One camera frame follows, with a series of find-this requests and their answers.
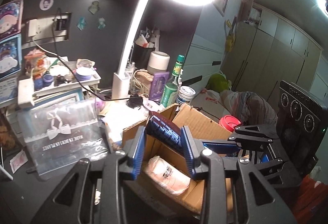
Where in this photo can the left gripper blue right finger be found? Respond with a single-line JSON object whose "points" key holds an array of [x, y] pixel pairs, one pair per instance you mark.
{"points": [[191, 153]]}

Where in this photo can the red lid cup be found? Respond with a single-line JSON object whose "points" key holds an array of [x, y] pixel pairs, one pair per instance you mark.
{"points": [[229, 122]]}

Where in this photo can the white tissue pack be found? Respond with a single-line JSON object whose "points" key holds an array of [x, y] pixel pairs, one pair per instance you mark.
{"points": [[167, 176]]}

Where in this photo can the clear plastic bag stack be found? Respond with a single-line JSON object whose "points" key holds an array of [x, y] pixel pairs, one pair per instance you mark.
{"points": [[59, 136]]}

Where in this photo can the brown cardboard box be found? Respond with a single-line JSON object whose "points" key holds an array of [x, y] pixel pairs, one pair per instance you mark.
{"points": [[190, 202]]}

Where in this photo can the green glass bottle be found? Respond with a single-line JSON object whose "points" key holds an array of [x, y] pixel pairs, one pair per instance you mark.
{"points": [[172, 85]]}

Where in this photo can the purple card pack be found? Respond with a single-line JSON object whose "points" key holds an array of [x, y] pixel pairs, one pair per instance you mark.
{"points": [[158, 84]]}

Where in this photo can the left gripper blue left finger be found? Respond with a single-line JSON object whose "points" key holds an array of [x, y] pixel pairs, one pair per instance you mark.
{"points": [[137, 152]]}

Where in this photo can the white tissue box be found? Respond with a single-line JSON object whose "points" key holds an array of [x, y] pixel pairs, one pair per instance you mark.
{"points": [[120, 121]]}

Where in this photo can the black camera module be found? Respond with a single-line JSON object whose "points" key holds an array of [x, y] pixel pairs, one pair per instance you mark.
{"points": [[301, 125]]}

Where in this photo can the small white sachet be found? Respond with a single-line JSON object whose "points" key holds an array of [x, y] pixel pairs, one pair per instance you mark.
{"points": [[19, 160]]}

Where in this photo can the white pill jar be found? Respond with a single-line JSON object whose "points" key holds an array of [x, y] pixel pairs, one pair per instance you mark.
{"points": [[186, 94]]}

